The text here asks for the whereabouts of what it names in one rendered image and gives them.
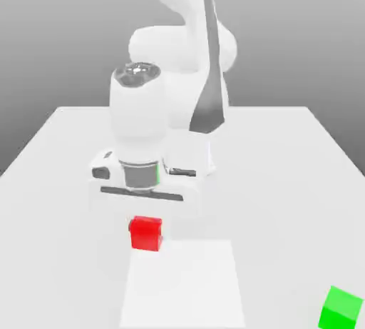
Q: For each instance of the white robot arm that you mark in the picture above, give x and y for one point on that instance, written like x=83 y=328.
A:
x=137 y=112

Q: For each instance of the small green cube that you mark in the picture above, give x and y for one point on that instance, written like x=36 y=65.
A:
x=339 y=309

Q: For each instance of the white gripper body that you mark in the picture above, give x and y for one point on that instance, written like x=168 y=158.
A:
x=142 y=204

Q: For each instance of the small red cube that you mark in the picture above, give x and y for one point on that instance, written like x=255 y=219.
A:
x=145 y=233

